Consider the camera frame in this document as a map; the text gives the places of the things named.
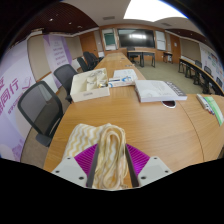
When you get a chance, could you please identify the large black wall screen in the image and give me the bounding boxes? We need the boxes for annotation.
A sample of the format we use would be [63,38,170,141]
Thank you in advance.
[117,28,156,49]

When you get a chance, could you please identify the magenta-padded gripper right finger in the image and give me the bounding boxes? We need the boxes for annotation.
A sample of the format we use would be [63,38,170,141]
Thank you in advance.
[124,143,173,188]

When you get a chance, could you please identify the white wall whiteboard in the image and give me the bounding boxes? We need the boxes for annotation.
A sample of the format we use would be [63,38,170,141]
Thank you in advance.
[155,30,167,52]

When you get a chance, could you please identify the small dark side table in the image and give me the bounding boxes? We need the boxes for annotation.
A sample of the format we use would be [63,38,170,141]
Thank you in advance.
[162,51,174,64]

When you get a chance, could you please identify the black-legged desk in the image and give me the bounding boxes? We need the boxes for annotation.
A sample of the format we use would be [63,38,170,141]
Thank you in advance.
[126,49,156,68]

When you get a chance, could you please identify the green white booklet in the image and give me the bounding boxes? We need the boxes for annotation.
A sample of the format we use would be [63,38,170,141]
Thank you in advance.
[195,93,224,127]

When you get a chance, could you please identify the white flat closed carton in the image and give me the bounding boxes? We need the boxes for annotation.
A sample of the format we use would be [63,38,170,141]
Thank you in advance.
[134,79,188,103]

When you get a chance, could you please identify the narrow purple lettered wall banner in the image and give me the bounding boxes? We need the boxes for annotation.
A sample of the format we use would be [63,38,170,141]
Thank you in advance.
[42,33,73,79]

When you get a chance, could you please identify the black mesh-back office chair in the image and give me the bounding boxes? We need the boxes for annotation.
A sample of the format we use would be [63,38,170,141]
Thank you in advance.
[17,80,64,148]

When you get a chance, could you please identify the bright ceiling light panel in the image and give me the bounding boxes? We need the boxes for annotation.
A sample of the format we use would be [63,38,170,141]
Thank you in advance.
[123,0,188,23]

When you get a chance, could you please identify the large purple white wall banner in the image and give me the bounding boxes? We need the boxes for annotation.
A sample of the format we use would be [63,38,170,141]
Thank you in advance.
[0,39,36,161]

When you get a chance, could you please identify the colourful wall notice display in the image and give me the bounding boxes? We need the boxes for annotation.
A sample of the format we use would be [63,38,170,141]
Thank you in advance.
[199,44,224,81]

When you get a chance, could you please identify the long dark-edged side table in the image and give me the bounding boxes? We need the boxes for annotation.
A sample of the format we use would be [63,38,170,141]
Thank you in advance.
[178,58,224,96]

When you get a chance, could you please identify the green-tinted wall whiteboard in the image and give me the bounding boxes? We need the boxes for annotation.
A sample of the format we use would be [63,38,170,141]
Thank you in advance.
[101,28,118,52]

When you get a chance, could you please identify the row of black office chairs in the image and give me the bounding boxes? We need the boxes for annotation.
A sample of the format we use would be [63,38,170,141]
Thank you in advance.
[194,59,224,90]
[76,51,105,73]

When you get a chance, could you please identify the yellow white zigzag towel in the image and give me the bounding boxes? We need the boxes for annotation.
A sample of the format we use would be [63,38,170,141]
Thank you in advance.
[63,122,129,191]

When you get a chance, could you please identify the white blue printed papers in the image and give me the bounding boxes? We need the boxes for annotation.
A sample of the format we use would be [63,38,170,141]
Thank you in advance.
[108,68,139,88]

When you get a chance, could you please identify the black padded office chair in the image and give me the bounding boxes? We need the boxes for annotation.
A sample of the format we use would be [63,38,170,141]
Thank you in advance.
[53,63,79,104]

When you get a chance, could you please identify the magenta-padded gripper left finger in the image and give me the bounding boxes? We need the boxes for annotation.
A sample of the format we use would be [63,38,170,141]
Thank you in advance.
[51,143,100,189]

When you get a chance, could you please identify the white compartment organizer box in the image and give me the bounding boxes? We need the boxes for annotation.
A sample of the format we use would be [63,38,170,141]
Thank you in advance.
[69,67,111,103]

